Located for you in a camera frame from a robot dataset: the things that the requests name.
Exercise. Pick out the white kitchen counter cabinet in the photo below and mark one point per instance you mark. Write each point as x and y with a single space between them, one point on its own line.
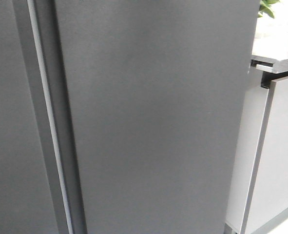
258 199

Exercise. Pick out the green potted plant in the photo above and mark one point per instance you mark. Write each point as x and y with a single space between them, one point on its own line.
266 8

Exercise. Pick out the grey fridge door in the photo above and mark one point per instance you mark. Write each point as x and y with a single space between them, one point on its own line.
32 200
150 94

